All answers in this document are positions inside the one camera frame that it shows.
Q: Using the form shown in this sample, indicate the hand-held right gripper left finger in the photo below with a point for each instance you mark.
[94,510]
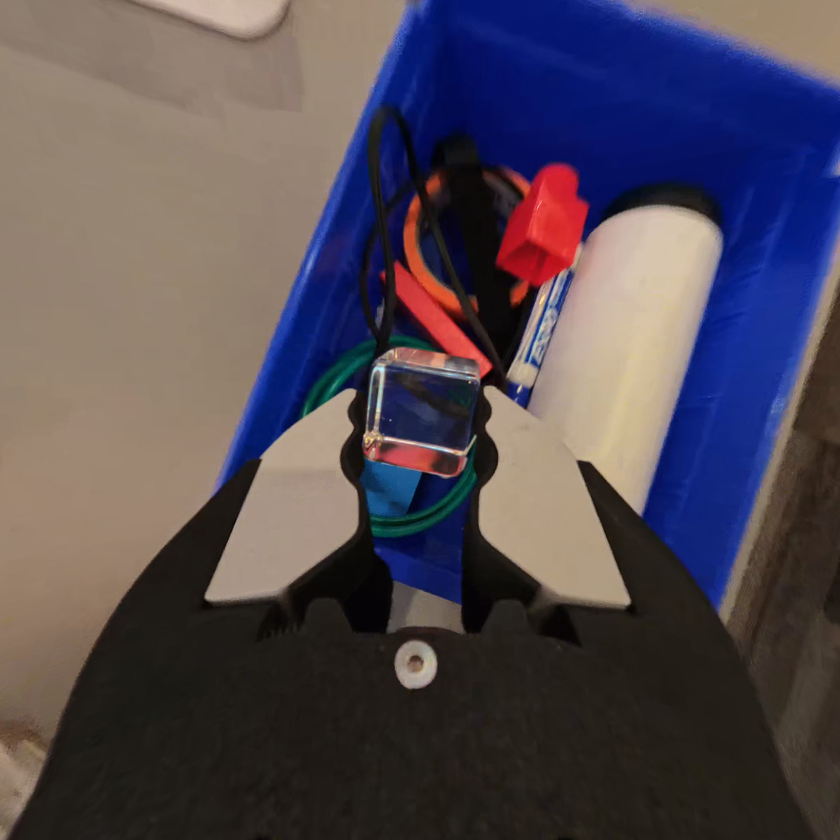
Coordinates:
[289,518]

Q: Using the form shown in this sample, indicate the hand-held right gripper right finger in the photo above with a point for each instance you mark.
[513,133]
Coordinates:
[544,505]

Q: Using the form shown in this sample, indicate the clear acrylic cube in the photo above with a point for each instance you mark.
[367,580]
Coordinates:
[420,407]

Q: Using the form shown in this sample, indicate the blue plastic bin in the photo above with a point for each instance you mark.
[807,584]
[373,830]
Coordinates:
[590,98]

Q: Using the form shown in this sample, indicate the blue flat plastic piece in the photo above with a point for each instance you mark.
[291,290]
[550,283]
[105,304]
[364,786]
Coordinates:
[390,489]

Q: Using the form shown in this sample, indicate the blue whiteboard marker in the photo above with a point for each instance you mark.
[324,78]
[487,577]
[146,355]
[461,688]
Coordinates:
[541,328]

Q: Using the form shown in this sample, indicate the white cylinder roll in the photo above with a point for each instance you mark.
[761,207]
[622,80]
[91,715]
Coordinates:
[623,341]

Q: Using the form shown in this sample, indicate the red flat stick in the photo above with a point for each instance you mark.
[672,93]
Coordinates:
[433,321]

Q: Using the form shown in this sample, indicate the red plastic cap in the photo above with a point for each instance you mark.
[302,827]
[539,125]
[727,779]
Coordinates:
[538,229]

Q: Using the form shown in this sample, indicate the white flat device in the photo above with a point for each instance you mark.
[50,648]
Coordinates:
[229,13]

